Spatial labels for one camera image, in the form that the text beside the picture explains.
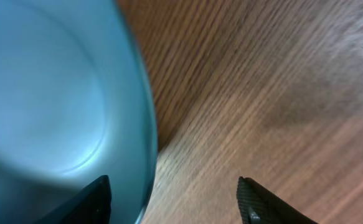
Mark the dark blue bowl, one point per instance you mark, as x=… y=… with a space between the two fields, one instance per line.
x=75 y=104

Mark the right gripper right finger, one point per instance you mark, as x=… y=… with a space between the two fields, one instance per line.
x=259 y=205

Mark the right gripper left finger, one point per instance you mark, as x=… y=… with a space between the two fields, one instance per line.
x=92 y=205

